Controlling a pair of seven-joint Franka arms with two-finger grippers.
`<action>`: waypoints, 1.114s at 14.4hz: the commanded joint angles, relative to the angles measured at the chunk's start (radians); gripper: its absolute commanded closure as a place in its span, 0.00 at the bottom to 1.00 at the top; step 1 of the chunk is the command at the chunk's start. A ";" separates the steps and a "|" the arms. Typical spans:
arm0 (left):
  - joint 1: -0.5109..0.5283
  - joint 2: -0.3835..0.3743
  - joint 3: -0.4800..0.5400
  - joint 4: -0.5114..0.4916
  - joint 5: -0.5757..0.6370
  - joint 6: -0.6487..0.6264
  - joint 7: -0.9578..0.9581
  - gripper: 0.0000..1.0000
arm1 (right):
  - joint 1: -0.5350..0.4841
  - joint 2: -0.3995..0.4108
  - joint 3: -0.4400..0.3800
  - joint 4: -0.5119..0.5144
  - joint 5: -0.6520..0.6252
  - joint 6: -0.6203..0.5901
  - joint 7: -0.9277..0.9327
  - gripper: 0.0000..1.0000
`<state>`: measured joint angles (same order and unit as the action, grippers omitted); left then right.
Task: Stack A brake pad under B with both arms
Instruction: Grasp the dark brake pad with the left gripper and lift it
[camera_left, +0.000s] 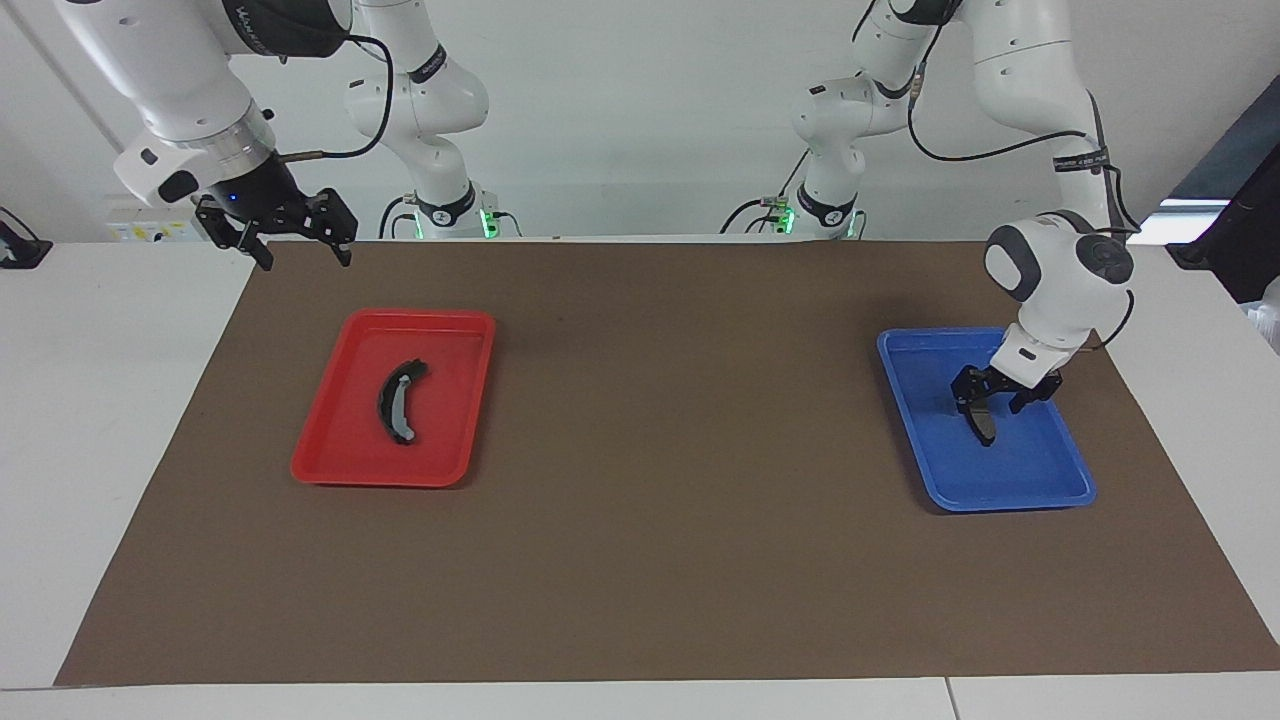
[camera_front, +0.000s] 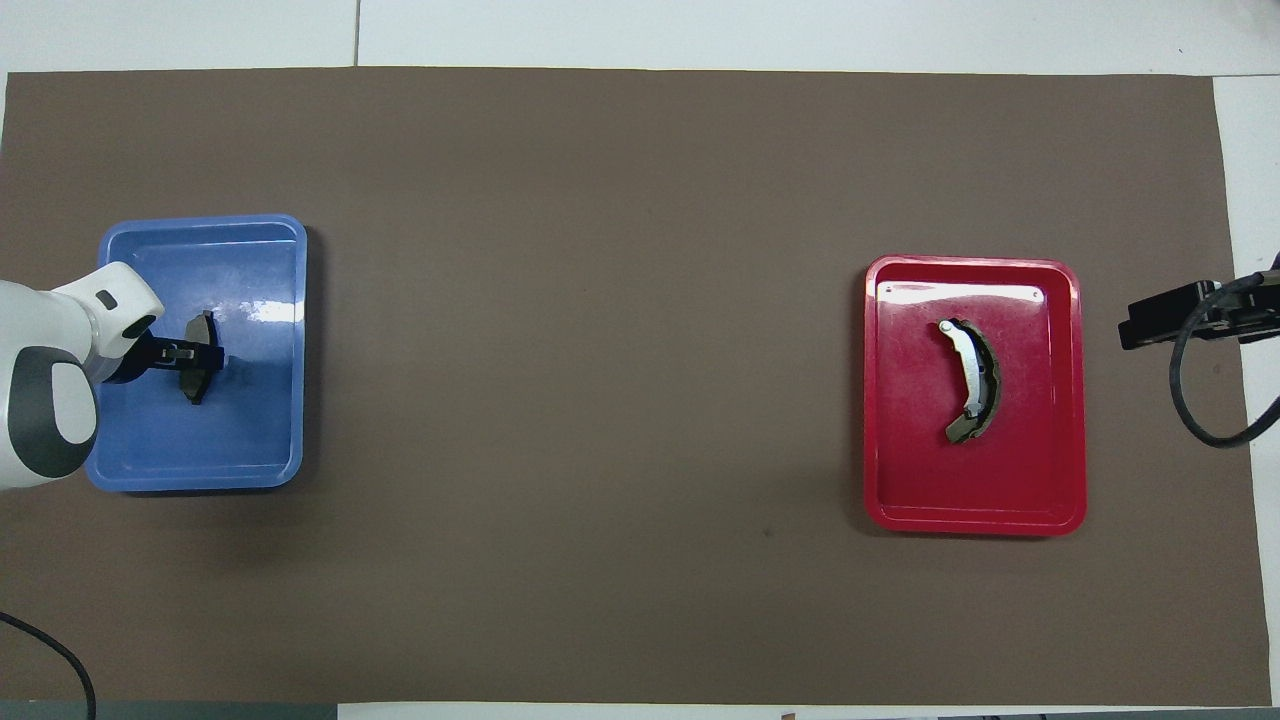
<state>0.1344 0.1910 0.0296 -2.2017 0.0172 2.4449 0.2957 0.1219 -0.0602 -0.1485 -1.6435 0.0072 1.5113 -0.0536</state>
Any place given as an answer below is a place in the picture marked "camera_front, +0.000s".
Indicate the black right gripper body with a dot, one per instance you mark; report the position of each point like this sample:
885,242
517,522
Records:
1220,310

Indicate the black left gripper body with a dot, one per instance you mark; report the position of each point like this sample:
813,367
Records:
150,357

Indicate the dark brake pad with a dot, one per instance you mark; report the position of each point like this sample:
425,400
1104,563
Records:
197,385

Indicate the curved brake shoe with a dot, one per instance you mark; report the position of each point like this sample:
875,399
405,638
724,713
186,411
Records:
970,370

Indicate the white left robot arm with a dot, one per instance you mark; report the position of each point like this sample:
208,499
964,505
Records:
50,400

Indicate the blue plastic tray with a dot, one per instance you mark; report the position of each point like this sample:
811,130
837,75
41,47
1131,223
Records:
250,430

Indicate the red plastic tray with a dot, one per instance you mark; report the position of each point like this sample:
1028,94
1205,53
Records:
1040,480

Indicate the brown table mat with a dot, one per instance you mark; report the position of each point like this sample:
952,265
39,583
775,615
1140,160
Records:
600,500

